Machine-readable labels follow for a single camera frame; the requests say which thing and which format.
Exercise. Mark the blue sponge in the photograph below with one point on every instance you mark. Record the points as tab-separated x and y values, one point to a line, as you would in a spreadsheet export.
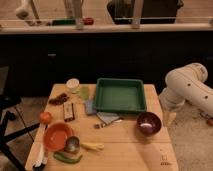
89	107

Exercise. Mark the black whiteboard eraser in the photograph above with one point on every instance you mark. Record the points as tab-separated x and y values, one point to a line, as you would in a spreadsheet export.
68	111

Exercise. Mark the black box on shelf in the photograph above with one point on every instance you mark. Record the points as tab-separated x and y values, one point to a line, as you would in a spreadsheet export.
153	11

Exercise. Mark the orange plastic bowl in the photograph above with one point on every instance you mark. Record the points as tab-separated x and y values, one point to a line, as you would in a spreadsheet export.
55	136

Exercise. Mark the green chili pepper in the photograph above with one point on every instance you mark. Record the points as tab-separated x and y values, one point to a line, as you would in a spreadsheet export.
61	157

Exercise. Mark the green and red object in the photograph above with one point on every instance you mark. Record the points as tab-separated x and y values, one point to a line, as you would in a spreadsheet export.
59	22

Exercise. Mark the light green cup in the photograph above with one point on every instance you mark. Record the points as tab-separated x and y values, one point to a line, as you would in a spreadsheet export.
84	92

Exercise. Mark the red tomato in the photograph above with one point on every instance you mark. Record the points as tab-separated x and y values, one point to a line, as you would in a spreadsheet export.
45	118

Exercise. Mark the dark red grape bunch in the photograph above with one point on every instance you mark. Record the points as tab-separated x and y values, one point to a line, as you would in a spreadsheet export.
59	100

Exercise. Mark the grey blue cloth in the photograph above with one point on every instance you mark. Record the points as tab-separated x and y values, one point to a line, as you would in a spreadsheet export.
107	117

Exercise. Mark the black chair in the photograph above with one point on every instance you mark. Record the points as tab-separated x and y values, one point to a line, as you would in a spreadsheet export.
5	116

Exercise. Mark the metal spoon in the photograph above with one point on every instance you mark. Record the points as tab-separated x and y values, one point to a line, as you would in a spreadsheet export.
102	125

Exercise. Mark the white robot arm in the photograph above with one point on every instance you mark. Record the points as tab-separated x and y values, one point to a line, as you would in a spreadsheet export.
187	84

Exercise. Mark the white round container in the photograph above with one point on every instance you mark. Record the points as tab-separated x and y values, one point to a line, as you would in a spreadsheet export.
73	85

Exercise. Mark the dark purple bowl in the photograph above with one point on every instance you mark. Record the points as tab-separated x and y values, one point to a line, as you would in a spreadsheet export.
148	123

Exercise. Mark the yellow banana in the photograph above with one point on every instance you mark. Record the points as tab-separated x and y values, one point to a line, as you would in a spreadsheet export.
93	146

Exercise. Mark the green plastic tray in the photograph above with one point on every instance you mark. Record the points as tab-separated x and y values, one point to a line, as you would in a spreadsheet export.
119	96

